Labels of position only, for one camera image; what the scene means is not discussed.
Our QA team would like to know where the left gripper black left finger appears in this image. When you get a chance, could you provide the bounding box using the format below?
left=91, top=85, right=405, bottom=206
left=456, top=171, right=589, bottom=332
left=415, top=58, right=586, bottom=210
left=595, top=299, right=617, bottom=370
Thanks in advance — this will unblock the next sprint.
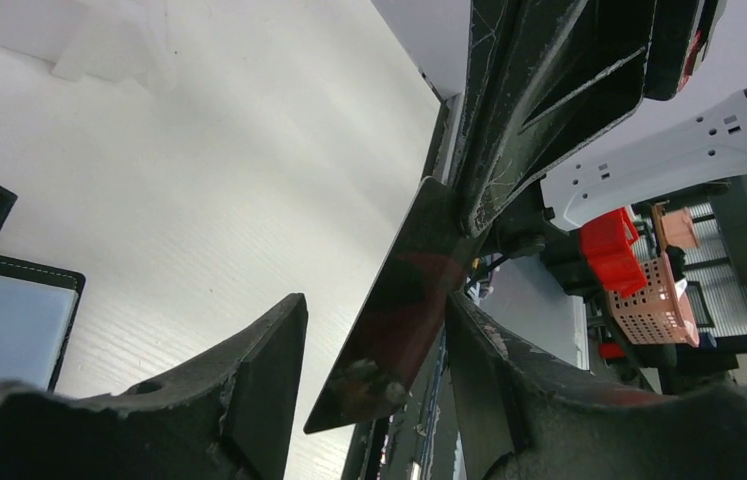
left=0, top=293, right=308, bottom=479

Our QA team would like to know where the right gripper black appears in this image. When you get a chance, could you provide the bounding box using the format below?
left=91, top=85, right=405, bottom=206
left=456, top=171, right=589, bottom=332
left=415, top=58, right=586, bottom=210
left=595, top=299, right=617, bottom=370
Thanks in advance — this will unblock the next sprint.
left=456, top=0, right=727, bottom=237

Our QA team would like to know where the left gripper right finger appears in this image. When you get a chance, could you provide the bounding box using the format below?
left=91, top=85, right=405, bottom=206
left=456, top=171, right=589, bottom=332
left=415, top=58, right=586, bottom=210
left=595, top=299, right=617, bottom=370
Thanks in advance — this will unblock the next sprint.
left=445, top=294, right=747, bottom=479

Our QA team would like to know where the dark glossy credit card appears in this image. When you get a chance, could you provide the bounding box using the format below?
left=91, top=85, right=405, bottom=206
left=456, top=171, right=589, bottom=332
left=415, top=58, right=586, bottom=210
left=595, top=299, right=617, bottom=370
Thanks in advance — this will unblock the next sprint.
left=303, top=177, right=483, bottom=434

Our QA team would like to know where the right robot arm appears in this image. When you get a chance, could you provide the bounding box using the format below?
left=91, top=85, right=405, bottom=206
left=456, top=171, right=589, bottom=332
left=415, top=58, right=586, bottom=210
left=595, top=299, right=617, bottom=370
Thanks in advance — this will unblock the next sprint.
left=458, top=1, right=747, bottom=236

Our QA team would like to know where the pink perforated basket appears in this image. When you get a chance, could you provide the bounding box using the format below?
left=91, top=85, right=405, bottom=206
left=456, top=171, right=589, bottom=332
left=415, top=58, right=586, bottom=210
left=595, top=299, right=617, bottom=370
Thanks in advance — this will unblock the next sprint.
left=606, top=205, right=700, bottom=348

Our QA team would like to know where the red plastic object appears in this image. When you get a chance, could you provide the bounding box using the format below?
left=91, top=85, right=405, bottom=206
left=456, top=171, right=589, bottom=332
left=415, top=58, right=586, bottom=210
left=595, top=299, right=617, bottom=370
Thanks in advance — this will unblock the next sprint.
left=579, top=208, right=647, bottom=298

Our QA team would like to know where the white plastic bin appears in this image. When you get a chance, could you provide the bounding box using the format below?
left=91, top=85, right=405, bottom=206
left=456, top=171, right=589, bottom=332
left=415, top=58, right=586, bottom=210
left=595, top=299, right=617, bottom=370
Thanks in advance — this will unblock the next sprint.
left=0, top=0, right=177, bottom=93

